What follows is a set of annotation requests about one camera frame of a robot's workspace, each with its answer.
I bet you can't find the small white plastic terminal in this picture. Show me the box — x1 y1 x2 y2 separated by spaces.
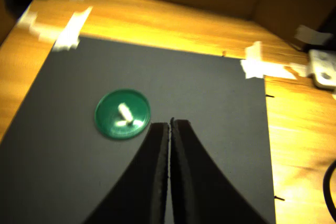
117 102 134 126

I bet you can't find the round green lid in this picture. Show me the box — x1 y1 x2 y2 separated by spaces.
93 88 152 141

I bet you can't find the dark grey mat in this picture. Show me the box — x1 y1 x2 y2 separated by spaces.
0 36 277 224

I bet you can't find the black cable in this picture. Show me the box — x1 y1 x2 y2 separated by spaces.
322 159 336 221

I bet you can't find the small white bracket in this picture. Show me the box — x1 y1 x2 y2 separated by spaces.
308 49 336 90

